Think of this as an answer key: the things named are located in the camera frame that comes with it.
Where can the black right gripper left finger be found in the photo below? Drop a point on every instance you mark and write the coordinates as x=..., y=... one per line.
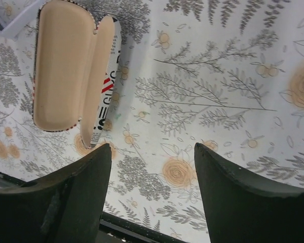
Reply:
x=63, y=206

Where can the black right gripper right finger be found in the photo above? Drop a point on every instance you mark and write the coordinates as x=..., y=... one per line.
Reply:
x=242, y=206

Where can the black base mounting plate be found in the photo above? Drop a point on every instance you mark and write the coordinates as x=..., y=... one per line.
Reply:
x=111, y=228

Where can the floral pattern table mat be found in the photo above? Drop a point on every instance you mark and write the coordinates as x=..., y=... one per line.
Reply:
x=228, y=74

